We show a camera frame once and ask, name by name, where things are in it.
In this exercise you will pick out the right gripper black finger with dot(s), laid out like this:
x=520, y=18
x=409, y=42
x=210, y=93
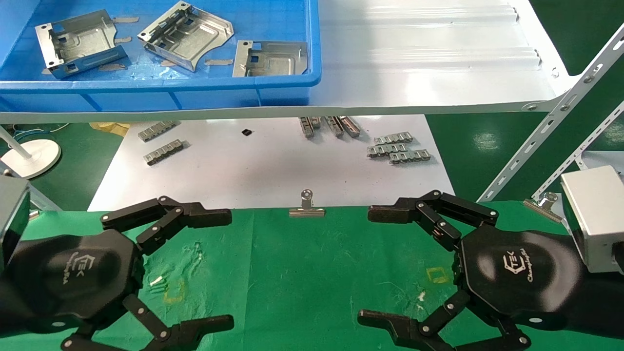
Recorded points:
x=390, y=213

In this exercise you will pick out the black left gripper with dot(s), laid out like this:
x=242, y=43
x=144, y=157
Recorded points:
x=73, y=278

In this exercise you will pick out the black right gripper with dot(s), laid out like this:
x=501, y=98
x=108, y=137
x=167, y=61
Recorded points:
x=521, y=273

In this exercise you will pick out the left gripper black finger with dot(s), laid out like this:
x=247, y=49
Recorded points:
x=204, y=218

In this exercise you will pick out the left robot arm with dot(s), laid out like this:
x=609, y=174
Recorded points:
x=3, y=302

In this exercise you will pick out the silver binder clip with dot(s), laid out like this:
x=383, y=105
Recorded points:
x=34, y=214
x=541, y=207
x=307, y=211

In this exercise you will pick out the green table cloth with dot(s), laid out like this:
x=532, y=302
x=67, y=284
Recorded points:
x=302, y=273

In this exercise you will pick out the yellow plastic bag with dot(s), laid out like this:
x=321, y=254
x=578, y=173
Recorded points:
x=109, y=127

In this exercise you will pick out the white shelf board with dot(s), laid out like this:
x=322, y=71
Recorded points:
x=414, y=73

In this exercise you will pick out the white round floor stand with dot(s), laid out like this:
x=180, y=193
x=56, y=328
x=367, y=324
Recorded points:
x=34, y=156

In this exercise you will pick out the blue plastic bin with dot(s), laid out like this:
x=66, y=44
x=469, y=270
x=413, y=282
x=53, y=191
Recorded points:
x=273, y=19

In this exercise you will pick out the grey metal rail part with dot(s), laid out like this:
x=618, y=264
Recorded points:
x=334, y=126
x=409, y=156
x=350, y=126
x=164, y=151
x=385, y=149
x=156, y=130
x=393, y=139
x=307, y=127
x=316, y=122

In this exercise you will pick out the white perforated shelf post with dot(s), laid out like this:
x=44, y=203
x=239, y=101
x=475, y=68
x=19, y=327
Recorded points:
x=582, y=148
x=529, y=148

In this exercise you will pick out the sheet metal bracket part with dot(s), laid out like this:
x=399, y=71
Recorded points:
x=195, y=36
x=278, y=61
x=83, y=39

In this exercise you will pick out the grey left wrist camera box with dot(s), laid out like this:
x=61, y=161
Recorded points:
x=12, y=214

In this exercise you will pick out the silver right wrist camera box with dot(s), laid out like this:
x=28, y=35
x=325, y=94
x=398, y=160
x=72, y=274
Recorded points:
x=592, y=214

